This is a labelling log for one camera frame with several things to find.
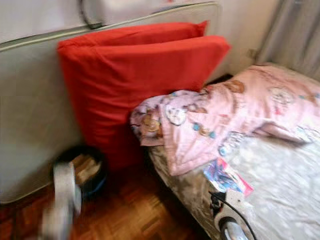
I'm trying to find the colourful manga comic book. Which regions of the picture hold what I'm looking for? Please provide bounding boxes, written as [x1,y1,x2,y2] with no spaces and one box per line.
[203,157,255,197]

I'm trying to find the bed with grey floral sheet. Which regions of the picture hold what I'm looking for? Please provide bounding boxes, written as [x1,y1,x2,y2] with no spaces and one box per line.
[147,62,320,240]

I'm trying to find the pink cartoon bear blanket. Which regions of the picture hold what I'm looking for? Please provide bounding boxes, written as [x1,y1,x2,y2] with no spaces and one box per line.
[129,63,320,177]

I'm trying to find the black round waste bin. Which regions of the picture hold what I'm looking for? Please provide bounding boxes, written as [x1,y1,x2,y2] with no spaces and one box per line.
[52,144,109,202]

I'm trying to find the large red cushion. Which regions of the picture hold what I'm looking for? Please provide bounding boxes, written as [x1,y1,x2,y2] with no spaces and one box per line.
[58,20,209,50]
[57,35,231,172]

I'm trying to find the grey curtain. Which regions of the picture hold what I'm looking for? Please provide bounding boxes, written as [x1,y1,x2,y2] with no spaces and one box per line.
[255,0,320,82]

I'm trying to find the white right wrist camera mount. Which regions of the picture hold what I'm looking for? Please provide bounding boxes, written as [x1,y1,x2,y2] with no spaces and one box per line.
[214,188,251,226]

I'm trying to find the black curved strap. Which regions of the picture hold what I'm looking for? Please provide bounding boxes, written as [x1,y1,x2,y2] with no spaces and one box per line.
[78,0,104,30]

